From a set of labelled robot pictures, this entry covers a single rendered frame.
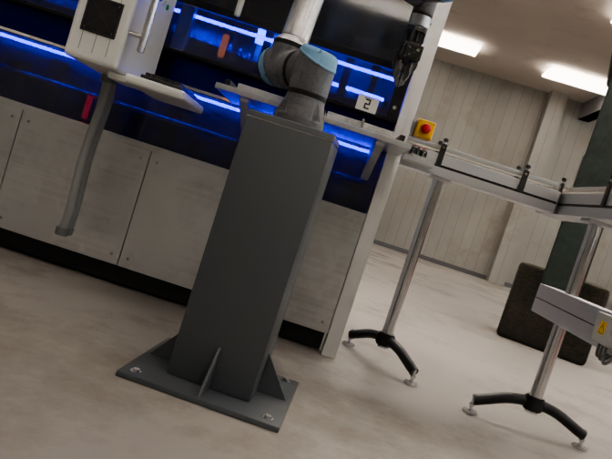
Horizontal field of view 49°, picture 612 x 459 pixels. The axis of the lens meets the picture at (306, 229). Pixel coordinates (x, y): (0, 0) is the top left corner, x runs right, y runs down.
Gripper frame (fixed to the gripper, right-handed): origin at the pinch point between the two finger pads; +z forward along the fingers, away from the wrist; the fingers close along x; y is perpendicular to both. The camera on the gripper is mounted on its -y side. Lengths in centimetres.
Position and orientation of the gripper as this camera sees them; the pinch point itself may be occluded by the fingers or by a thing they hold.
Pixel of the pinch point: (397, 83)
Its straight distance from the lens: 248.3
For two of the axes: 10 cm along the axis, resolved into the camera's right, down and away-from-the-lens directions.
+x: 9.5, 3.0, 1.1
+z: -3.1, 9.4, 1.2
